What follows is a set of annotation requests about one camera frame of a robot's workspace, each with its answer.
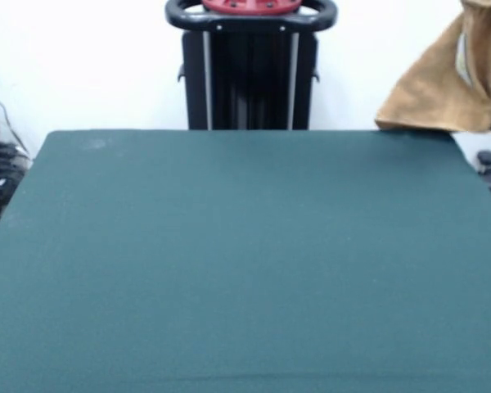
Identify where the tan terry towel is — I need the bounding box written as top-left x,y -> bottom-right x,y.
374,0 -> 491,139

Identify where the dark green table cloth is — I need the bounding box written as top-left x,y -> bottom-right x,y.
0,129 -> 491,393

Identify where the grey wall cable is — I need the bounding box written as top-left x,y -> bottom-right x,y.
0,77 -> 29,153

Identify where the black robot pedestal with handle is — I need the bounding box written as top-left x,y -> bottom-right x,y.
165,0 -> 337,131

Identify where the black cable bundle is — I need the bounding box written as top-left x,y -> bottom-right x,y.
0,141 -> 34,222

